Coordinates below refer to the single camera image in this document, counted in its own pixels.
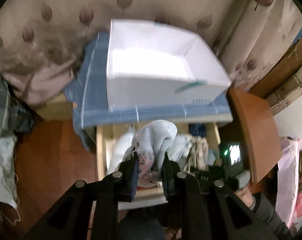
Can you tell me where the light floral underwear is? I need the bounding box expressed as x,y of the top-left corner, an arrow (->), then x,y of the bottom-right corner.
122,120 -> 178,188

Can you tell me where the dark sleeve forearm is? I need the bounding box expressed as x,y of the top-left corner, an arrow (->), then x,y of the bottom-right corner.
250,192 -> 293,239

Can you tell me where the light wooden drawer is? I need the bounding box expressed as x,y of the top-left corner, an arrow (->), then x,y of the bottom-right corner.
96,123 -> 220,210

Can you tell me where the person's right hand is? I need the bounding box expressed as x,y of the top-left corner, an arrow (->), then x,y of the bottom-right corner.
235,170 -> 256,210

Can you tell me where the beige patterned garment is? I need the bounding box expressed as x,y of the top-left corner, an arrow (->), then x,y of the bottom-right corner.
183,134 -> 209,173

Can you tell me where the white rolled garment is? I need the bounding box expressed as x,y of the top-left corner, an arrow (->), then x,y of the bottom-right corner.
107,126 -> 135,174

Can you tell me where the dark blue garment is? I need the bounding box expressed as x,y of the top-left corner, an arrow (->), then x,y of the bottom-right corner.
188,124 -> 207,138

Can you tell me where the brown wooden board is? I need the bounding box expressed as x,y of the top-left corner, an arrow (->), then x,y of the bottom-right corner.
228,88 -> 282,184

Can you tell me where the pink patterned fabric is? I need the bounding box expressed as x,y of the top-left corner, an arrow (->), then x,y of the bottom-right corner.
275,137 -> 302,227

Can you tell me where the blue checked cloth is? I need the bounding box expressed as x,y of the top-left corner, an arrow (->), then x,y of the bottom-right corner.
64,31 -> 233,151

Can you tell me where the white patterned bedding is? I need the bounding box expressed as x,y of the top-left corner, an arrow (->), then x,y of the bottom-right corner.
0,136 -> 20,211

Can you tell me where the white cardboard box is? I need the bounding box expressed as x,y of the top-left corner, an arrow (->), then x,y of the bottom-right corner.
106,19 -> 231,109

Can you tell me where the green plaid blanket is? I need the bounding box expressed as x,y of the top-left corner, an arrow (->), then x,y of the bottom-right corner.
0,75 -> 35,139

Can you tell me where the beige leaf-print curtain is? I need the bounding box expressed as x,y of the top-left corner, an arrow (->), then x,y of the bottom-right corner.
0,0 -> 302,106

